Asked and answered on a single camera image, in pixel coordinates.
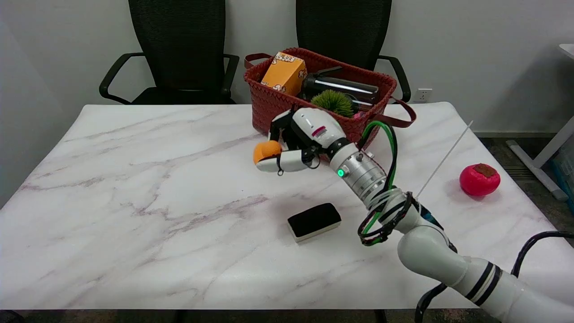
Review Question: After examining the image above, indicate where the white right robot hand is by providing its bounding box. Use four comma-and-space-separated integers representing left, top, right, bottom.
256, 107, 353, 176

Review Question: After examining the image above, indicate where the small orange fruit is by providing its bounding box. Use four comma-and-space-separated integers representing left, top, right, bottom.
253, 140, 283, 165

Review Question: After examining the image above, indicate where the red woven basket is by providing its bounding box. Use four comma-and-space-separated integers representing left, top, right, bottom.
244, 48, 417, 151

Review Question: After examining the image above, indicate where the blue translucent storage box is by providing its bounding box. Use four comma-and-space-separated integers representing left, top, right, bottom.
552, 148, 574, 211

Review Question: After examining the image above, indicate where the green spiky ball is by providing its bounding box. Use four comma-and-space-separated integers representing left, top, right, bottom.
310, 89, 355, 118

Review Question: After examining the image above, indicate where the black glossy bottle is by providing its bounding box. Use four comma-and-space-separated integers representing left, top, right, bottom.
301, 66, 381, 109

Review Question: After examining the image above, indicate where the orange cardboard box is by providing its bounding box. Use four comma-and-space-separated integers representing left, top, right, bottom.
261, 52, 308, 96

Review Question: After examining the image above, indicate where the black whiteboard eraser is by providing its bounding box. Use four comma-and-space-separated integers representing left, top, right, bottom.
287, 203, 342, 243

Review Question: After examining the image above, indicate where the black mesh office chair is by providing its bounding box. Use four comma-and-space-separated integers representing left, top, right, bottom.
296, 0, 412, 103
99, 0, 240, 105

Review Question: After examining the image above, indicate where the red toy persimmon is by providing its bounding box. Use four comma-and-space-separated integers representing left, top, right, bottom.
459, 163, 501, 197

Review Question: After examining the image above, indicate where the green and black cable bundle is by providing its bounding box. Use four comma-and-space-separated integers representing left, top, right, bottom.
357, 121, 415, 246

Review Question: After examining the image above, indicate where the white thin cable tie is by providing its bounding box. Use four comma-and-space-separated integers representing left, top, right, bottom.
416, 120, 474, 198

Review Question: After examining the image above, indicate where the white desk frame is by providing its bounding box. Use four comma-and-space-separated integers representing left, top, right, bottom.
507, 44, 574, 201

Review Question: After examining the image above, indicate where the black thick robot cable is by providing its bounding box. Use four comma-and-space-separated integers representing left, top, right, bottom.
415, 231, 574, 323

